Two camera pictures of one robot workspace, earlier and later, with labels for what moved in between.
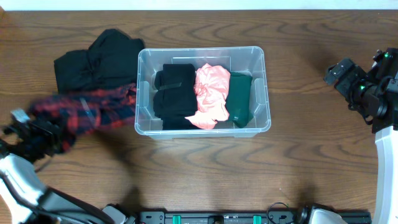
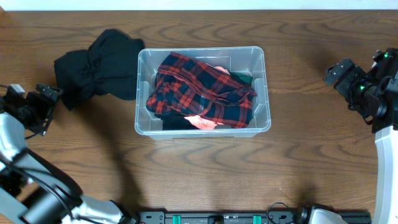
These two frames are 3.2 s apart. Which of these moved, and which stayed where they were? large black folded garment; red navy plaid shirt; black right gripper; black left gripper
Moved: black left gripper; red navy plaid shirt
Stayed: large black folded garment; black right gripper
